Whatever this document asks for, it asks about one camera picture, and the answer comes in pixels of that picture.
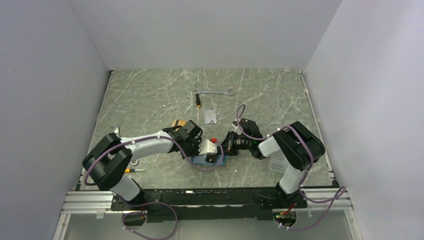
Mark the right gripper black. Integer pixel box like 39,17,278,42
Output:
216,130,252,156

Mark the blue leather card holder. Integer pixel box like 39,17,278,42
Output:
190,154,227,167

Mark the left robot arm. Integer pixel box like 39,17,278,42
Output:
82,120,203,210

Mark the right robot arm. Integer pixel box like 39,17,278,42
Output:
221,118,326,208

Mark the silver credit card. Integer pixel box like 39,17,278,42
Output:
203,108,218,125

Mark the clear plastic screw box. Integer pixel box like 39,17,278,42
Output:
269,151,289,174

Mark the silver open-end wrench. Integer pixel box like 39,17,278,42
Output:
192,88,234,96

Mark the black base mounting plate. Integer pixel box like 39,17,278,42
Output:
111,187,308,223

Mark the red adjustable wrench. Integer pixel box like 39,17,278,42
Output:
111,124,139,166

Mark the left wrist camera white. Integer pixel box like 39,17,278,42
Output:
198,139,218,156

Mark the yellow handle screwdriver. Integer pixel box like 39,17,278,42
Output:
124,168,145,174

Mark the aluminium frame rail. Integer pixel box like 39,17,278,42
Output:
53,187,363,240

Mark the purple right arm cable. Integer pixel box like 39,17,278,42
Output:
235,103,347,232

